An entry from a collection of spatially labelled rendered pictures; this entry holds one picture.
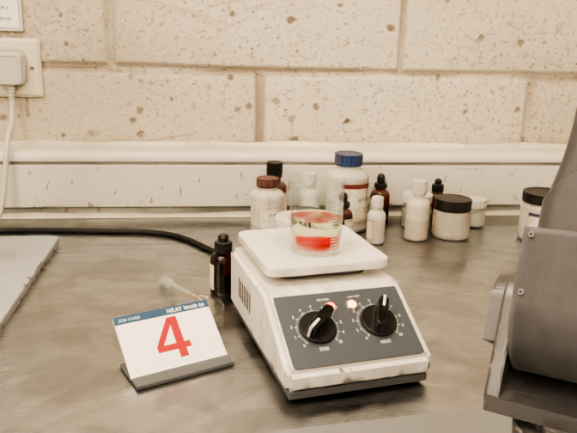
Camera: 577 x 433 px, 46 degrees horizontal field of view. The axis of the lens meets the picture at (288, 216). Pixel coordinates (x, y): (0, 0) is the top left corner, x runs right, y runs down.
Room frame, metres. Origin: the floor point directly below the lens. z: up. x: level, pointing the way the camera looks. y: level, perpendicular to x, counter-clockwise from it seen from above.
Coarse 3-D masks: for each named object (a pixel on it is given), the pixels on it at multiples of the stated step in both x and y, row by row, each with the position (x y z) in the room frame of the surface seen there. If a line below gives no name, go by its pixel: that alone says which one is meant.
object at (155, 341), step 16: (144, 320) 0.56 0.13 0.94; (160, 320) 0.56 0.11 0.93; (176, 320) 0.57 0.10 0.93; (192, 320) 0.57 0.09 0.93; (208, 320) 0.58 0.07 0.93; (128, 336) 0.54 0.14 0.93; (144, 336) 0.54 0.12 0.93; (160, 336) 0.55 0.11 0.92; (176, 336) 0.55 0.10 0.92; (192, 336) 0.56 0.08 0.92; (208, 336) 0.57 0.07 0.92; (128, 352) 0.53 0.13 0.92; (144, 352) 0.53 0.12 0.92; (160, 352) 0.54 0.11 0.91; (176, 352) 0.54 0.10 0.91; (192, 352) 0.55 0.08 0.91; (208, 352) 0.55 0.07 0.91; (144, 368) 0.52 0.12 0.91
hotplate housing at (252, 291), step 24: (240, 264) 0.63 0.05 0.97; (240, 288) 0.62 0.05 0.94; (264, 288) 0.56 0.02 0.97; (288, 288) 0.56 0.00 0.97; (312, 288) 0.56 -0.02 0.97; (336, 288) 0.57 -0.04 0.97; (360, 288) 0.57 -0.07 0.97; (240, 312) 0.62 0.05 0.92; (264, 312) 0.54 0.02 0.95; (408, 312) 0.56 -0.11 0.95; (264, 336) 0.54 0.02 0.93; (288, 360) 0.49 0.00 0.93; (384, 360) 0.51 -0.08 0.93; (408, 360) 0.52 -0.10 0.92; (288, 384) 0.48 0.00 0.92; (312, 384) 0.49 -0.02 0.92; (336, 384) 0.49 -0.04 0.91; (360, 384) 0.50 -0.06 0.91; (384, 384) 0.51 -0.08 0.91
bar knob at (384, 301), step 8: (384, 296) 0.54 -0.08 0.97; (376, 304) 0.55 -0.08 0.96; (384, 304) 0.54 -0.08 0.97; (368, 312) 0.54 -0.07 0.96; (376, 312) 0.53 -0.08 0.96; (384, 312) 0.53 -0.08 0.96; (368, 320) 0.54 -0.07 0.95; (376, 320) 0.52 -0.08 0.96; (384, 320) 0.52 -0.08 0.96; (392, 320) 0.54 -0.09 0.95; (368, 328) 0.53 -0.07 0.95; (376, 328) 0.52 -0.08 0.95; (384, 328) 0.53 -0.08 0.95; (392, 328) 0.53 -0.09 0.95; (384, 336) 0.53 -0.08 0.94
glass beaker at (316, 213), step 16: (288, 176) 0.61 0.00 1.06; (304, 176) 0.63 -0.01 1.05; (320, 176) 0.64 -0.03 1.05; (336, 176) 0.59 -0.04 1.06; (304, 192) 0.59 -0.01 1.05; (320, 192) 0.59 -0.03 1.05; (336, 192) 0.59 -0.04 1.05; (304, 208) 0.59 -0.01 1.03; (320, 208) 0.59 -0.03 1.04; (336, 208) 0.59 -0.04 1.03; (304, 224) 0.59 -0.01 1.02; (320, 224) 0.59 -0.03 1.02; (336, 224) 0.60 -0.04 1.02; (304, 240) 0.59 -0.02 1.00; (320, 240) 0.59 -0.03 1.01; (336, 240) 0.60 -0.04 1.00; (320, 256) 0.59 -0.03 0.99
